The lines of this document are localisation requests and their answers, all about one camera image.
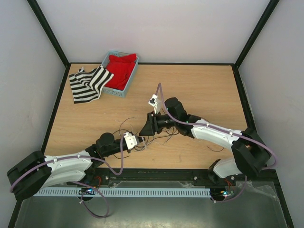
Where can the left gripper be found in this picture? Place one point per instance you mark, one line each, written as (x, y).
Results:
(140, 139)

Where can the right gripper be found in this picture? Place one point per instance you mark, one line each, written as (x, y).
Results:
(151, 126)

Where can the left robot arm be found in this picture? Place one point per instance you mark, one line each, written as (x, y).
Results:
(90, 158)

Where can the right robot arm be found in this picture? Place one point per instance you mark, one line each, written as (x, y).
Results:
(249, 153)

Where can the light blue plastic basket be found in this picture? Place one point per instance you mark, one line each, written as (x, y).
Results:
(115, 92)

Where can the red cloth in basket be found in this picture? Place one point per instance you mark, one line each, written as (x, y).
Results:
(121, 68)

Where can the black white striped cloth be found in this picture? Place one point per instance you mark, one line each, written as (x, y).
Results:
(87, 86)

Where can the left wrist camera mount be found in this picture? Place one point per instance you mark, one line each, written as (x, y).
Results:
(131, 140)

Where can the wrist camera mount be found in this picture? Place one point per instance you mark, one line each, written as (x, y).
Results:
(131, 140)
(155, 102)

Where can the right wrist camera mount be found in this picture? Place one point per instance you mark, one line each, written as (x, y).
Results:
(155, 102)

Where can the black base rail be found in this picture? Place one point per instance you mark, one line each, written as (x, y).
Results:
(152, 175)

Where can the light blue cable duct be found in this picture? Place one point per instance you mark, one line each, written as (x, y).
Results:
(125, 192)

